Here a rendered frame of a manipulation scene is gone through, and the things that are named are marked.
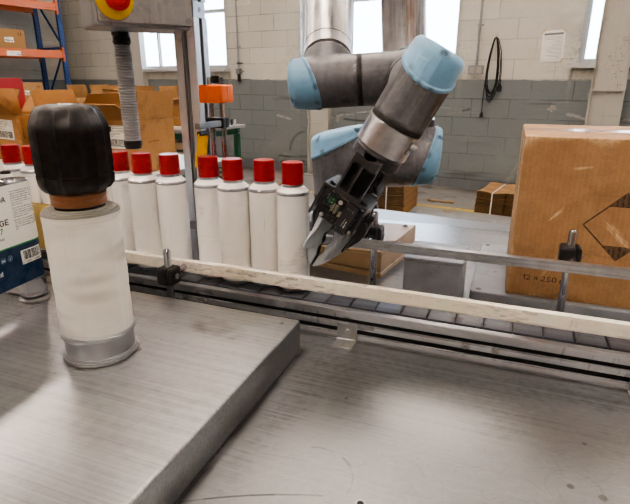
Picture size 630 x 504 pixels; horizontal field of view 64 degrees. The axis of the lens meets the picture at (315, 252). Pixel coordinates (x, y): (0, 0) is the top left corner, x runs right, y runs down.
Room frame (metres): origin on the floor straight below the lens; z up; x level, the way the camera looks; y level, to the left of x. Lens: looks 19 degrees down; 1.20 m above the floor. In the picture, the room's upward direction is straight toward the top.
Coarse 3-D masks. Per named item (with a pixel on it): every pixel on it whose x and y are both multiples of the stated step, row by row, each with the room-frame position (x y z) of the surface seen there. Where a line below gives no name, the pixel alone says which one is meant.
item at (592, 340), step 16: (128, 272) 0.85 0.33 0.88; (144, 272) 0.84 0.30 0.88; (240, 288) 0.77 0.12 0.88; (256, 288) 0.77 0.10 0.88; (272, 288) 0.77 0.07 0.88; (336, 304) 0.71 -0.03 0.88; (352, 304) 0.70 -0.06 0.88; (368, 304) 0.70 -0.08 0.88; (384, 304) 0.70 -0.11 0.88; (432, 320) 0.65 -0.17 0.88; (448, 320) 0.65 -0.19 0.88; (464, 320) 0.65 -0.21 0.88; (480, 320) 0.65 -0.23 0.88; (496, 320) 0.65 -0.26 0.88; (528, 336) 0.61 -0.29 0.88; (544, 336) 0.60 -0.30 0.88; (560, 336) 0.60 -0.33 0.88; (576, 336) 0.60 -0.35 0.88; (592, 336) 0.60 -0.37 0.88; (608, 336) 0.60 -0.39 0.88
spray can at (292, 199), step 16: (288, 160) 0.79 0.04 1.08; (288, 176) 0.76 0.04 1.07; (288, 192) 0.75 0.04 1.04; (304, 192) 0.76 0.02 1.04; (288, 208) 0.75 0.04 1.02; (304, 208) 0.76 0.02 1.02; (288, 224) 0.75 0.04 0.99; (304, 224) 0.76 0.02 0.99; (288, 240) 0.75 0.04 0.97; (304, 240) 0.76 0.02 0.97; (288, 256) 0.75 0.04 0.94; (304, 256) 0.76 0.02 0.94; (288, 272) 0.75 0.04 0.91; (304, 272) 0.76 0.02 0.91; (288, 288) 0.75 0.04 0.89
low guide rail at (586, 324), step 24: (144, 264) 0.83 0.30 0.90; (192, 264) 0.80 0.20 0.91; (216, 264) 0.79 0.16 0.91; (312, 288) 0.72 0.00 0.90; (336, 288) 0.71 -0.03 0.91; (360, 288) 0.69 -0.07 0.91; (384, 288) 0.68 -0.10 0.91; (456, 312) 0.64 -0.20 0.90; (480, 312) 0.63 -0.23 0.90; (504, 312) 0.62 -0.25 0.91; (528, 312) 0.61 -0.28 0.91; (552, 312) 0.60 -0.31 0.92; (624, 336) 0.57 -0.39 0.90
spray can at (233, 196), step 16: (224, 160) 0.80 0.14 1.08; (240, 160) 0.80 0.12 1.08; (224, 176) 0.80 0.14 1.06; (240, 176) 0.80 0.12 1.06; (224, 192) 0.79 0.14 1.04; (240, 192) 0.79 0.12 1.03; (224, 208) 0.79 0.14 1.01; (240, 208) 0.79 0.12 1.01; (224, 224) 0.79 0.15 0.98; (240, 224) 0.79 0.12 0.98; (224, 240) 0.79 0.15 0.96; (240, 240) 0.79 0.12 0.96; (224, 256) 0.79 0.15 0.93; (240, 256) 0.79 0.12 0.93
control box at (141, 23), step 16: (80, 0) 0.95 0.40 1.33; (96, 0) 0.89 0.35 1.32; (144, 0) 0.93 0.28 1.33; (160, 0) 0.95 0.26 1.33; (176, 0) 0.96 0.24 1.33; (96, 16) 0.89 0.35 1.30; (112, 16) 0.90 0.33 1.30; (128, 16) 0.92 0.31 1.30; (144, 16) 0.93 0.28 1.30; (160, 16) 0.95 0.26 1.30; (176, 16) 0.96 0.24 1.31; (144, 32) 1.02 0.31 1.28; (160, 32) 1.02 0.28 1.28
